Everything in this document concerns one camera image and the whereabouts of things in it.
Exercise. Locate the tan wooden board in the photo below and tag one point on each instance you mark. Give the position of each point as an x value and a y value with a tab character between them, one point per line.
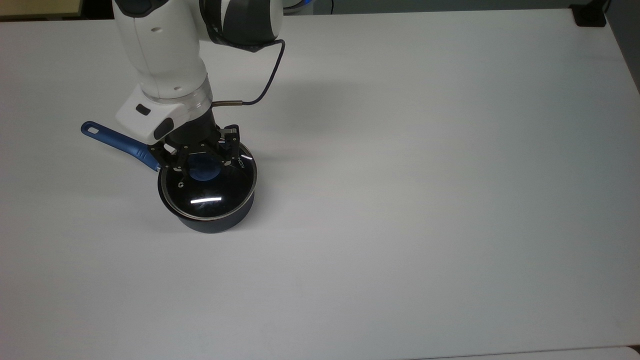
40	7

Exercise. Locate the glass lid with blue knob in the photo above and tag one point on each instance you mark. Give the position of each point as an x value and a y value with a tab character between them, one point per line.
230	190

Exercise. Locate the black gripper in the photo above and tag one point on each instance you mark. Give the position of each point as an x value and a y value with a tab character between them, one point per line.
195	132

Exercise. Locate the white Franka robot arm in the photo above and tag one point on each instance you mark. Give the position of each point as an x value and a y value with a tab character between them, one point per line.
165	50

